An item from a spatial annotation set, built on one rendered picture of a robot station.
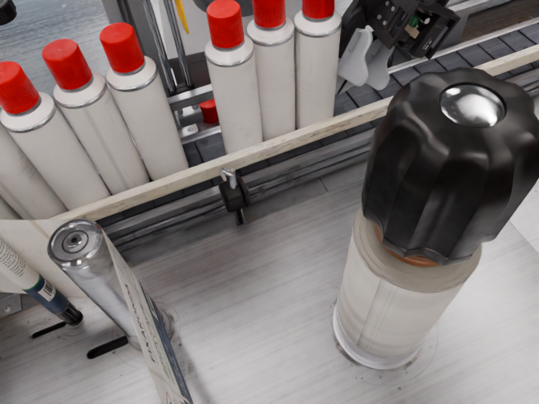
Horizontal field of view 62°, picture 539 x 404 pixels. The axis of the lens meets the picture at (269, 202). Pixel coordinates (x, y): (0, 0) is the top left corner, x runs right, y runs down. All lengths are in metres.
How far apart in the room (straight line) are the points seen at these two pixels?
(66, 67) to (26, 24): 0.60
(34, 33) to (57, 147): 0.55
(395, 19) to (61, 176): 0.39
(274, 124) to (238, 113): 0.07
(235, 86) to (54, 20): 0.61
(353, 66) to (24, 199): 0.40
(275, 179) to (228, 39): 0.21
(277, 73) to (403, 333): 0.30
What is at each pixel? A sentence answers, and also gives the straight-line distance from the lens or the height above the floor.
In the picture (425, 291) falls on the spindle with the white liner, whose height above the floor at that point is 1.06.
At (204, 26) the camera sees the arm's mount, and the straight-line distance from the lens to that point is 0.72.
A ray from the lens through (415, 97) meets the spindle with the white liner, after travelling 0.23.
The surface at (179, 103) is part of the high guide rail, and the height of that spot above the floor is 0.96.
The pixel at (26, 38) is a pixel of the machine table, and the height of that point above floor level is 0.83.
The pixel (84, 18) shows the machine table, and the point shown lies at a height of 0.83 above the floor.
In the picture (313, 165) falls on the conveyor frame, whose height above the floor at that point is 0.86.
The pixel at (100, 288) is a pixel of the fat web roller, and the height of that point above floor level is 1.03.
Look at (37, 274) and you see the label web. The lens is 0.44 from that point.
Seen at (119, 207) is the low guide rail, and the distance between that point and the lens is 0.55.
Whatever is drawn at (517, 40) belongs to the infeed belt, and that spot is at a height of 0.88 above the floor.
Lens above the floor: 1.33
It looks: 56 degrees down
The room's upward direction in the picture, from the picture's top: 6 degrees counter-clockwise
